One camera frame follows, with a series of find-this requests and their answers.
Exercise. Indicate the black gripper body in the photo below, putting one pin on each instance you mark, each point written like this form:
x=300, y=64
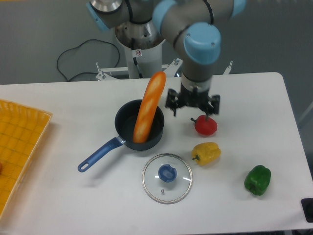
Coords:
x=193, y=98

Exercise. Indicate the black device at table edge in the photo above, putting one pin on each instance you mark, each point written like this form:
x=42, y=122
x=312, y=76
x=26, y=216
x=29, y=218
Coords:
x=307, y=205

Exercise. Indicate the yellow bell pepper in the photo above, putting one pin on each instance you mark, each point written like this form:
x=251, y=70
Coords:
x=205, y=153

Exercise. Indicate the green bell pepper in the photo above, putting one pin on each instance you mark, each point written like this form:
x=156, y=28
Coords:
x=258, y=180

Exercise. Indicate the glass lid with blue knob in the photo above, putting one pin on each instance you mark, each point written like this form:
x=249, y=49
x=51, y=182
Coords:
x=167, y=178

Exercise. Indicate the yellow woven plastic basket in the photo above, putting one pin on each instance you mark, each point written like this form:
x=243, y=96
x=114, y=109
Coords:
x=21, y=129

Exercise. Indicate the red bell pepper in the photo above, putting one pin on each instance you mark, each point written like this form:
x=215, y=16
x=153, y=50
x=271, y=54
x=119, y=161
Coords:
x=205, y=125

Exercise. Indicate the long orange baguette bread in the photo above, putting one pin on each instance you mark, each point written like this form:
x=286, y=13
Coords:
x=148, y=107

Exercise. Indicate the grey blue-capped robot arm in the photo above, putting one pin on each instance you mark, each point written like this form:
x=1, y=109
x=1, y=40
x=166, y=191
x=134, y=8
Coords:
x=188, y=25

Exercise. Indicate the dark pot with blue handle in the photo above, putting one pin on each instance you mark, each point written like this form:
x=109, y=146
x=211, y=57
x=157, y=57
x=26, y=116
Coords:
x=125, y=120

